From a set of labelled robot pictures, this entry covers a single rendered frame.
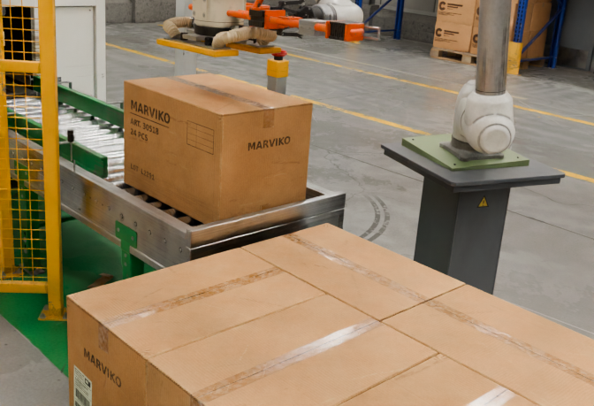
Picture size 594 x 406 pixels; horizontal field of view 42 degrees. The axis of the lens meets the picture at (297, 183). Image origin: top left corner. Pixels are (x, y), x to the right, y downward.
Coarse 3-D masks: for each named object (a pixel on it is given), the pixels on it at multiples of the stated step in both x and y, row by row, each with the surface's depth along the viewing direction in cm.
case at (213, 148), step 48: (144, 96) 275; (192, 96) 265; (240, 96) 270; (288, 96) 276; (144, 144) 280; (192, 144) 258; (240, 144) 252; (288, 144) 267; (144, 192) 286; (192, 192) 263; (240, 192) 257; (288, 192) 273
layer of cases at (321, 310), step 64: (256, 256) 240; (320, 256) 243; (384, 256) 247; (128, 320) 196; (192, 320) 198; (256, 320) 200; (320, 320) 203; (384, 320) 205; (448, 320) 208; (512, 320) 210; (128, 384) 188; (192, 384) 170; (256, 384) 172; (320, 384) 174; (384, 384) 176; (448, 384) 178; (512, 384) 180; (576, 384) 182
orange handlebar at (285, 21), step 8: (192, 8) 270; (248, 8) 277; (232, 16) 255; (240, 16) 251; (248, 16) 248; (280, 16) 239; (288, 16) 240; (280, 24) 239; (288, 24) 236; (296, 24) 233; (320, 24) 227; (352, 32) 218; (360, 32) 218
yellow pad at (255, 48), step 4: (252, 40) 267; (228, 44) 270; (232, 44) 269; (236, 44) 267; (240, 44) 266; (244, 44) 266; (248, 44) 265; (252, 44) 264; (256, 44) 264; (268, 44) 266; (232, 48) 269; (236, 48) 268; (240, 48) 266; (244, 48) 264; (248, 48) 263; (252, 48) 261; (256, 48) 260; (260, 48) 260; (264, 48) 260; (268, 48) 261; (272, 48) 263; (276, 48) 264; (280, 48) 265; (252, 52) 262; (256, 52) 260; (260, 52) 259; (264, 52) 260; (268, 52) 262; (272, 52) 263; (276, 52) 264
